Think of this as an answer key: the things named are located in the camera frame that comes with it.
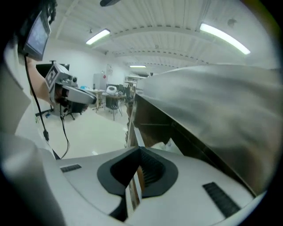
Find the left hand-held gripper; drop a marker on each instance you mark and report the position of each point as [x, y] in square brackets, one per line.
[52, 76]

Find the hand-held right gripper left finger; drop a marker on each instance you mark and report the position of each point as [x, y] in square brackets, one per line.
[86, 181]

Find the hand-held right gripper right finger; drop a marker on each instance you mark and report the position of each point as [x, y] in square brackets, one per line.
[188, 194]

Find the white cloth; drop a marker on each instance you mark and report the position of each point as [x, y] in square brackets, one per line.
[163, 144]

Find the metal shelf rack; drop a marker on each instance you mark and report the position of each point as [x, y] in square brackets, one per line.
[210, 106]

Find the person's left forearm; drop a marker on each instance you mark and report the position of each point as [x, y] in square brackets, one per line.
[39, 83]

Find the person's left hand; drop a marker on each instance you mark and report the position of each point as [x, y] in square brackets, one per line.
[62, 96]

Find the black office chair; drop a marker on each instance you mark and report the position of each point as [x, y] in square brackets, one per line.
[77, 108]

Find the wooden work table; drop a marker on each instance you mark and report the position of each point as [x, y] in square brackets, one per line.
[97, 92]

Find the white cabinet with red sign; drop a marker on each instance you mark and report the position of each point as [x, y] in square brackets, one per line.
[100, 81]

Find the white round device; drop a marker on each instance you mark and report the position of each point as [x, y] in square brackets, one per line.
[111, 90]

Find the long ceiling light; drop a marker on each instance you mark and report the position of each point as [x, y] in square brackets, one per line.
[137, 66]
[98, 36]
[223, 37]

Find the person's white T-shirt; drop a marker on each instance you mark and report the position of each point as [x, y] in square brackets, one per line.
[22, 176]

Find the black chest-mounted monitor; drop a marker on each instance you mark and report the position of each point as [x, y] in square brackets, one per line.
[37, 36]

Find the black head-mounted camera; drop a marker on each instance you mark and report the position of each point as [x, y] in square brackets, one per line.
[109, 2]

